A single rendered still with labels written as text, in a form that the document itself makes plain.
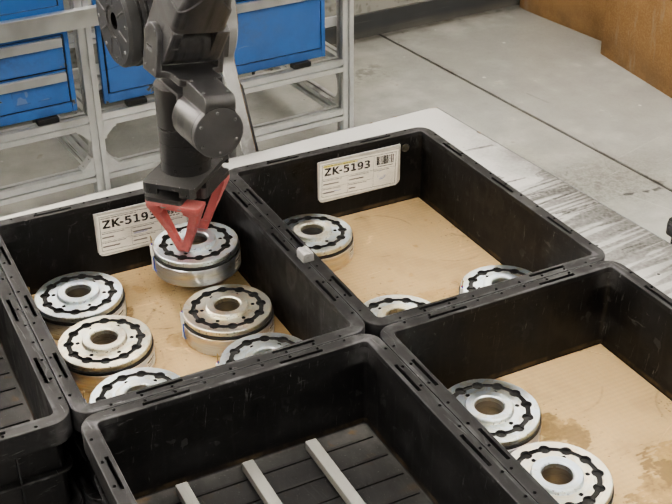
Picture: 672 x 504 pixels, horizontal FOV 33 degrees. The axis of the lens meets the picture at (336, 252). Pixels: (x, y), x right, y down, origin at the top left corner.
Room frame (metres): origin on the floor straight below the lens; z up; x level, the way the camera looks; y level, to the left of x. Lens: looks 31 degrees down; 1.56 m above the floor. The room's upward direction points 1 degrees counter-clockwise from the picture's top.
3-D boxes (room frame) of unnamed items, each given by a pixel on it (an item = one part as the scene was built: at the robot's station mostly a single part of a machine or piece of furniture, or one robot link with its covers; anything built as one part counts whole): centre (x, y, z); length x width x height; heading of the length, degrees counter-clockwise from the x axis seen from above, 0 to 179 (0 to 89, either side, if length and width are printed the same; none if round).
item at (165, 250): (1.15, 0.17, 0.89); 0.10 x 0.10 x 0.01
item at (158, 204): (1.14, 0.17, 0.94); 0.07 x 0.07 x 0.09; 71
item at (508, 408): (0.87, -0.15, 0.86); 0.05 x 0.05 x 0.01
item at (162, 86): (1.15, 0.17, 1.07); 0.07 x 0.06 x 0.07; 30
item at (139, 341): (1.00, 0.25, 0.86); 0.10 x 0.10 x 0.01
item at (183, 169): (1.15, 0.17, 1.01); 0.10 x 0.07 x 0.07; 162
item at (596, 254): (1.16, -0.08, 0.92); 0.40 x 0.30 x 0.02; 27
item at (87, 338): (1.00, 0.25, 0.86); 0.05 x 0.05 x 0.01
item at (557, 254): (1.16, -0.08, 0.87); 0.40 x 0.30 x 0.11; 27
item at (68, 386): (1.03, 0.19, 0.92); 0.40 x 0.30 x 0.02; 27
